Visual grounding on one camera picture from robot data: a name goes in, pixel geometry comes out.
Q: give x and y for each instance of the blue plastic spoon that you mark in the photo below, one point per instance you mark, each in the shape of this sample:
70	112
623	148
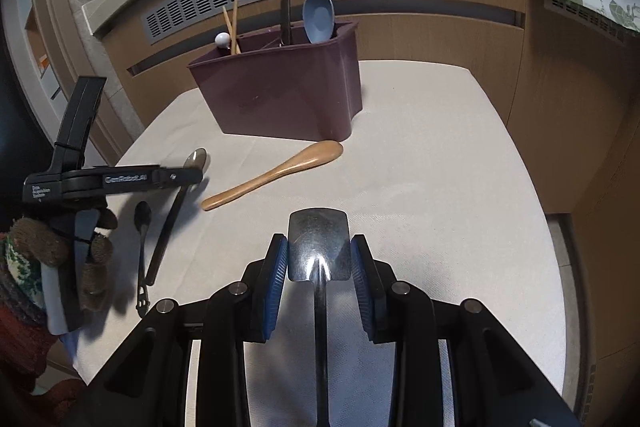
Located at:
318	20

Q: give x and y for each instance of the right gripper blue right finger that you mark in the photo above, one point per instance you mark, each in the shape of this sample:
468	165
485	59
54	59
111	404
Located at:
372	279

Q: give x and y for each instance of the wooden spoon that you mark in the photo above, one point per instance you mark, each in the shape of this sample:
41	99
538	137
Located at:
312	156

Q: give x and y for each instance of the gloved left hand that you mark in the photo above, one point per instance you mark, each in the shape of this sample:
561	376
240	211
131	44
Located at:
29	244

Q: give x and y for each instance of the wooden chopstick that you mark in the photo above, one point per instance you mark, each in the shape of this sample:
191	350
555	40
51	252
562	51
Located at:
227	19
234	28

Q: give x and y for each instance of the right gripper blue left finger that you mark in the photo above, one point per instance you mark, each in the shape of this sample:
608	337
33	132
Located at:
268	277

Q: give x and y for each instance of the smoky translucent plastic spoon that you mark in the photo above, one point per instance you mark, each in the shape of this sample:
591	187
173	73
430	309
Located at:
196	160

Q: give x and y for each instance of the maroon plastic utensil caddy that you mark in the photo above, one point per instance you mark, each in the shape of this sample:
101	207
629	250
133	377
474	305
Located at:
303	91

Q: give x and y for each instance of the dark metal shovel spoon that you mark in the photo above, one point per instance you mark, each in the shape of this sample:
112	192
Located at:
319	253

